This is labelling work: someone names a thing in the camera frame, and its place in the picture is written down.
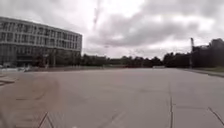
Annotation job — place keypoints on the row of dark trees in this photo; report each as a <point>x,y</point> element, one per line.
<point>150,61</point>

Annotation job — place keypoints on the large white curved building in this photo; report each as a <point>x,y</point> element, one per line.
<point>36,43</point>

